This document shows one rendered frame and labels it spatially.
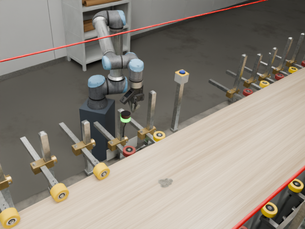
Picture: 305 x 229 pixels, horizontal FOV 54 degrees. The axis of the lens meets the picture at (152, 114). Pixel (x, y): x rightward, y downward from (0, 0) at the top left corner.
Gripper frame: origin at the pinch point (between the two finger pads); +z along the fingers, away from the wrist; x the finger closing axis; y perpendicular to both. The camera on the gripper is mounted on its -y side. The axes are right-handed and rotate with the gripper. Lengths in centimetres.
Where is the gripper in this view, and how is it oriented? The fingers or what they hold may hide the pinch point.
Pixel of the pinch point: (131, 111)
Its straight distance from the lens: 208.3
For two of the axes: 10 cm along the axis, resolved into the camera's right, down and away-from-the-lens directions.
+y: 7.7, -3.4, 5.4
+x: -6.3, -5.0, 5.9
